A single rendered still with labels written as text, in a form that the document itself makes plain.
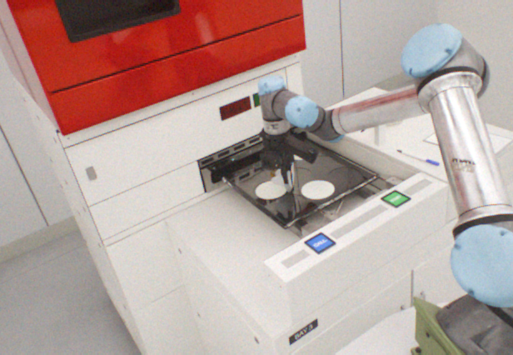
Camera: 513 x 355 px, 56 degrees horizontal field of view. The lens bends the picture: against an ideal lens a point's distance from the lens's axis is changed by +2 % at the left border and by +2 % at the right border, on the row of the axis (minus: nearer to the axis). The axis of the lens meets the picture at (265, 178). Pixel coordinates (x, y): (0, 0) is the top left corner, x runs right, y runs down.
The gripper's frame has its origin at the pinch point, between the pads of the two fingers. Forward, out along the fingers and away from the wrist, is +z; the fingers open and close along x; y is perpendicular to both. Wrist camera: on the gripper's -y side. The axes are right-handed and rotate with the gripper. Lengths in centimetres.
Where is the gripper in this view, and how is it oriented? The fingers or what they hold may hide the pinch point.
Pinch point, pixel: (291, 187)
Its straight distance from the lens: 146.7
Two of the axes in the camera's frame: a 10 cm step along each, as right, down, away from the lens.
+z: 1.3, 8.3, 5.3
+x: -3.3, 5.5, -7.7
